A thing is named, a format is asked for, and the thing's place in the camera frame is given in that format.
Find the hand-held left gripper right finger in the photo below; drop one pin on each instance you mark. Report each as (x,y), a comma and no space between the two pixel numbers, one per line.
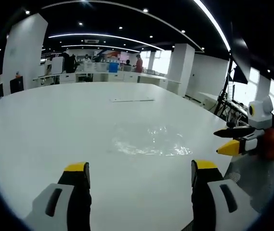
(219,204)

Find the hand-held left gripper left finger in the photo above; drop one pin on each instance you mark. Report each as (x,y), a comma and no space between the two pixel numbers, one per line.
(55,207)

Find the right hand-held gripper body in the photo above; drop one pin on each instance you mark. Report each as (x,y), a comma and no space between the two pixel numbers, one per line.
(262,115)

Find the clear food packaging bags pile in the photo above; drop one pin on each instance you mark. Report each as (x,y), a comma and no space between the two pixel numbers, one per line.
(151,142)

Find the grey mesh chair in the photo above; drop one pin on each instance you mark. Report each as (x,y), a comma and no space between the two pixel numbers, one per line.
(254,178)

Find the black light stand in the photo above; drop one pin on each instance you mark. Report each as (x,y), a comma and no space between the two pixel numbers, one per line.
(228,91)

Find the white side cabinet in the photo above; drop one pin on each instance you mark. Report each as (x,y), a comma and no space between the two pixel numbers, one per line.
(207,99)

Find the black cabinet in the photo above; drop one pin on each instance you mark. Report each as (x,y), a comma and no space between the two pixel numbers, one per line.
(16,84)

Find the long white counter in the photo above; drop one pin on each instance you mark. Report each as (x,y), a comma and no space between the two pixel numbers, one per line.
(117,76)

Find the blue box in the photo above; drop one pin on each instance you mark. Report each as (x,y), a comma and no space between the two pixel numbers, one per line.
(113,68)

